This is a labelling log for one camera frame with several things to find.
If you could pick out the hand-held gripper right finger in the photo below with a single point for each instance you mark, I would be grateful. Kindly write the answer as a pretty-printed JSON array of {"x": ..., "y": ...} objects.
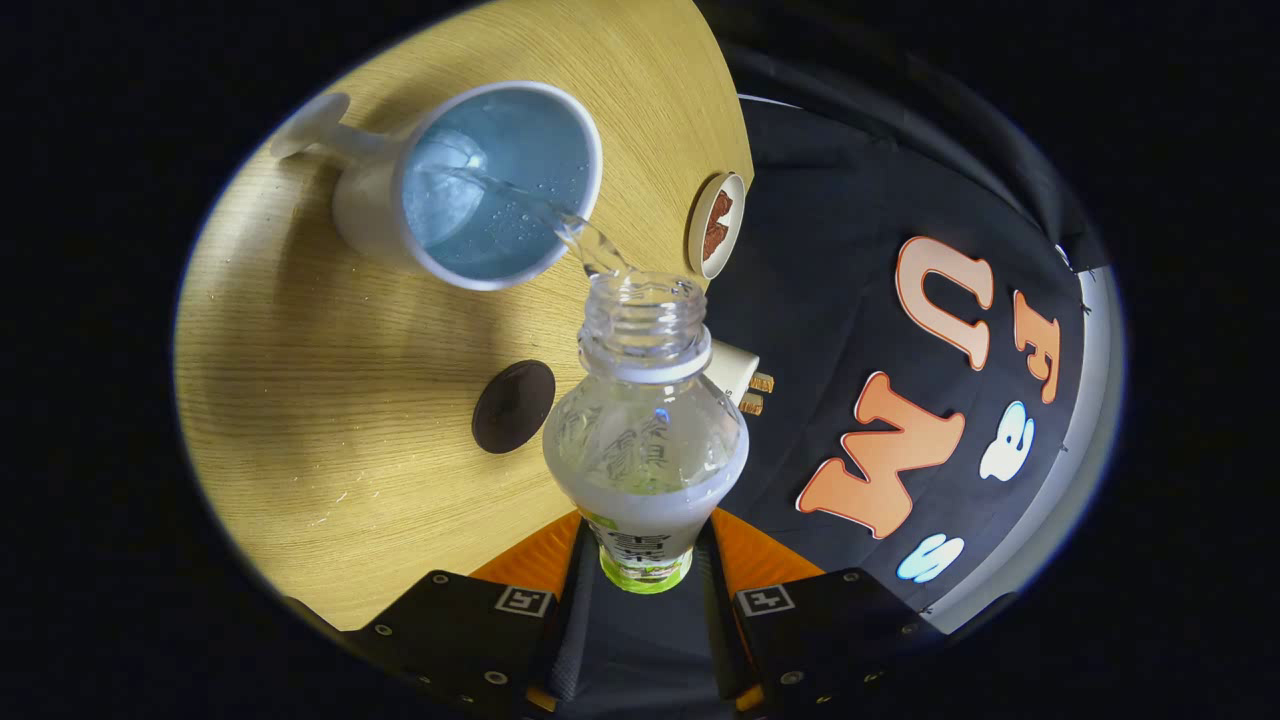
[{"x": 722, "y": 620}]

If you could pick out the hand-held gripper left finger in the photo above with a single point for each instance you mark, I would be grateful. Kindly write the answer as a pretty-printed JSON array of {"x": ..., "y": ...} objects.
[{"x": 572, "y": 620}]

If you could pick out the clear plastic juice bottle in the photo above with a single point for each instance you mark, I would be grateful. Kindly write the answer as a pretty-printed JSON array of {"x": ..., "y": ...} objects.
[{"x": 645, "y": 440}]

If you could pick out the dark brown round coaster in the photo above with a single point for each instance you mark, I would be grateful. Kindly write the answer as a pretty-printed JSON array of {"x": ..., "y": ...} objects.
[{"x": 513, "y": 407}]

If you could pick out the white cup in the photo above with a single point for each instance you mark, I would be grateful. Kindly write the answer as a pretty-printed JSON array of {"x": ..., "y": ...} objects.
[{"x": 370, "y": 210}]

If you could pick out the brown toast slice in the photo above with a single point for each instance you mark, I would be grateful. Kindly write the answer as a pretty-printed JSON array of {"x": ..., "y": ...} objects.
[
  {"x": 762, "y": 382},
  {"x": 752, "y": 404}
]

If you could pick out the white toaster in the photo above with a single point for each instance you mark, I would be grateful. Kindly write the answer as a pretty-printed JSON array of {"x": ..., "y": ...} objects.
[{"x": 730, "y": 372}]

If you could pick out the wooden table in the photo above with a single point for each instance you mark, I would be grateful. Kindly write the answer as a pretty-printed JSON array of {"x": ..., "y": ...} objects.
[{"x": 300, "y": 400}]

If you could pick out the red-brown meat piece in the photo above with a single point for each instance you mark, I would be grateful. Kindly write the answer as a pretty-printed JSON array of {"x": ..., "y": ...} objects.
[
  {"x": 722, "y": 208},
  {"x": 715, "y": 242}
]

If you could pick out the white round plate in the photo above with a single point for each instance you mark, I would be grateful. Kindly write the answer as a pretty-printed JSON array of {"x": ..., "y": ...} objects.
[{"x": 698, "y": 235}]

